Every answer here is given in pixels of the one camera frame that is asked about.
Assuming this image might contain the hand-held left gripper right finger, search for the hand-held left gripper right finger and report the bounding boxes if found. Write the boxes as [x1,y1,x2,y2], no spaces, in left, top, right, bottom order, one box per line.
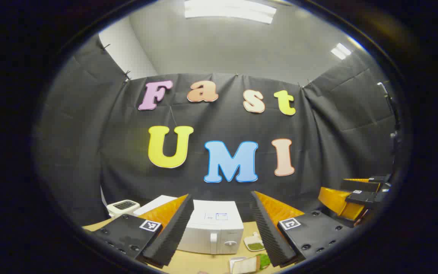
[249,190,352,268]

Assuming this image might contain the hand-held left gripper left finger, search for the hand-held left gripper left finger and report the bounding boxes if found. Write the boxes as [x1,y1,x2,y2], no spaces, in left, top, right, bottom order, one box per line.
[90,194,195,269]

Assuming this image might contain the sandwich with lettuce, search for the sandwich with lettuce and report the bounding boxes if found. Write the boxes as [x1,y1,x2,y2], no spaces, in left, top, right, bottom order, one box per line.
[238,254,271,274]

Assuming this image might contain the white microwave oven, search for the white microwave oven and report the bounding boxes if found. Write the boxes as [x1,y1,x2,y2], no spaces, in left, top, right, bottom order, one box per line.
[133,195,244,255]

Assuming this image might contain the white rectangular tray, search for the white rectangular tray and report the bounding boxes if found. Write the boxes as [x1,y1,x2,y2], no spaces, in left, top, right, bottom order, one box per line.
[229,256,259,274]

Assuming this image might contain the white divided dish with beans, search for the white divided dish with beans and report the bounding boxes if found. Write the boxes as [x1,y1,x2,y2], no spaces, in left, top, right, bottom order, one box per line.
[244,232,266,252]

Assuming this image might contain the white toaster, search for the white toaster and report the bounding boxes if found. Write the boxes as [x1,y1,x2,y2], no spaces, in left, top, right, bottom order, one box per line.
[107,200,140,218]

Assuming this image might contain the black backdrop cloth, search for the black backdrop cloth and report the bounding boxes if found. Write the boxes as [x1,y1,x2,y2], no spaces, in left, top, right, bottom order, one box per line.
[33,34,404,229]

